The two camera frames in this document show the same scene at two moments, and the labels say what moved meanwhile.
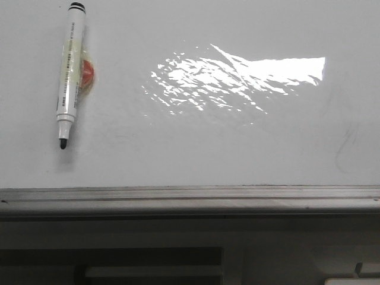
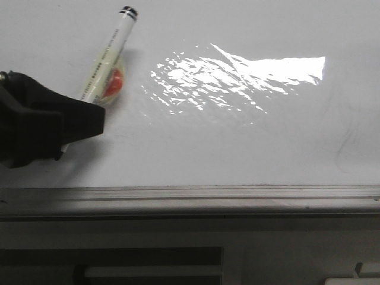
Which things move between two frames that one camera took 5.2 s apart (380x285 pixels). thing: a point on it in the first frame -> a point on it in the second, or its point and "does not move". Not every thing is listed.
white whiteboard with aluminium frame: x=198 y=108 does not move
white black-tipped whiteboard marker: x=69 y=84 -> x=107 y=64
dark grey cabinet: x=188 y=249 does not move
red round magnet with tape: x=87 y=72 -> x=116 y=87
